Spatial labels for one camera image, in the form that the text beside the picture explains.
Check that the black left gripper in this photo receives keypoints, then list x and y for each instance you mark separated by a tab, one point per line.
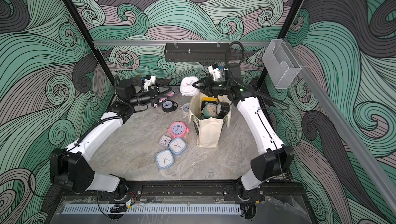
153	95

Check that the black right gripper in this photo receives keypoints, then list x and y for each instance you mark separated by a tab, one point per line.
209	85

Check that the white square alarm clock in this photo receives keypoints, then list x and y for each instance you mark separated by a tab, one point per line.
187	88

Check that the yellow rectangular alarm clock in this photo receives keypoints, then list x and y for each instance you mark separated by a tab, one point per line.
207	100

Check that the green round alarm clock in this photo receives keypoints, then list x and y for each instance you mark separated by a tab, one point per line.
209	111

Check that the black twin-bell alarm clock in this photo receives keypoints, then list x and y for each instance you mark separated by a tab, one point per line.
222	109

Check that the pink twin-bell alarm clock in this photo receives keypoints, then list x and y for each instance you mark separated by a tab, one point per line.
178	129

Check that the cream floral canvas bag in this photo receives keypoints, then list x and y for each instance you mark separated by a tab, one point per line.
209	129

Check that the small pink square clock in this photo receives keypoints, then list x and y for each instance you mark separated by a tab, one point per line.
165	140

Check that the light blue square clock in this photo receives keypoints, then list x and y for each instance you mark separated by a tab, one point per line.
177	146

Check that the blue square alarm clock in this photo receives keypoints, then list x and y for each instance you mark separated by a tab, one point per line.
164	159

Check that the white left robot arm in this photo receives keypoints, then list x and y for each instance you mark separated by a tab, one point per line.
70	168

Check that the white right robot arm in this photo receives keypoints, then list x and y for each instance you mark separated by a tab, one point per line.
274	156

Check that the small black twin-bell clock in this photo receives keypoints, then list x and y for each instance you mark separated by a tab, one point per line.
169	106

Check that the small white round clock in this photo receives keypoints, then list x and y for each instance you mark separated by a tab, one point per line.
185	108

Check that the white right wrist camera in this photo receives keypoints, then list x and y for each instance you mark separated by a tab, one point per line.
216	72

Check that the black perforated wall shelf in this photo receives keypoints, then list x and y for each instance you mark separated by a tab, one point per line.
195	52

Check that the aluminium back rail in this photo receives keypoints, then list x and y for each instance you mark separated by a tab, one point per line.
141	42

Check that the aluminium rail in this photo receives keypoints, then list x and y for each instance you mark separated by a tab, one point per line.
369	163
141	42

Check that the clear plastic wall holder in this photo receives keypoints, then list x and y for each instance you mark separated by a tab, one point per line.
281	62

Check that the aluminium right rail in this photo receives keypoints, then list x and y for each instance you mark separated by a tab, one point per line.
369	163

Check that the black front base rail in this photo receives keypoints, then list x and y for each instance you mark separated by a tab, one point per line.
228	190

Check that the white slotted cable duct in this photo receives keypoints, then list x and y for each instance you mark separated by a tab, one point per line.
156	209

